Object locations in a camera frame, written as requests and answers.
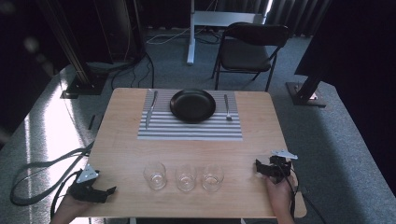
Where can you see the grey striped placemat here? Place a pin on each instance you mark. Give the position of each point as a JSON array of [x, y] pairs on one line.
[[186, 130]]

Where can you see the dark curtain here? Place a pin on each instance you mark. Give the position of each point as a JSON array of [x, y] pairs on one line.
[[351, 46]]

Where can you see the black folding chair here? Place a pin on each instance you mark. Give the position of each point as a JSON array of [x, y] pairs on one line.
[[246, 54]]

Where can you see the small black bar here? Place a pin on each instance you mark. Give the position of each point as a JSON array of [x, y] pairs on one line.
[[91, 122]]

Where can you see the black round plate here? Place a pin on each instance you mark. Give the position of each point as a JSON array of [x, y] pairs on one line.
[[192, 105]]

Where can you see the clear drinking glass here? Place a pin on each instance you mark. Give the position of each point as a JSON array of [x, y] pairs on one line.
[[155, 177], [213, 178], [186, 179]]

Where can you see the white metal desk frame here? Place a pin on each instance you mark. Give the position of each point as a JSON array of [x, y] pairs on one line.
[[218, 18]]

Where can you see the silver fork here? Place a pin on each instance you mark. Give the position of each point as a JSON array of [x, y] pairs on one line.
[[227, 107]]

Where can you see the black metal stand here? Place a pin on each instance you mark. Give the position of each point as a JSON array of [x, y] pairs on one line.
[[82, 74], [306, 93]]

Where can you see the person's left hand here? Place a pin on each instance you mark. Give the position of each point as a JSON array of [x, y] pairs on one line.
[[69, 210]]

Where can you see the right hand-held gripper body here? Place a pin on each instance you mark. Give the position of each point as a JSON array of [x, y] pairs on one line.
[[280, 168]]

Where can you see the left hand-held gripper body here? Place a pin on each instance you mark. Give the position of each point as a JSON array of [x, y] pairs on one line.
[[84, 189]]

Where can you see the silver table knife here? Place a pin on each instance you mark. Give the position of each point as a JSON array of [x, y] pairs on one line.
[[151, 109]]

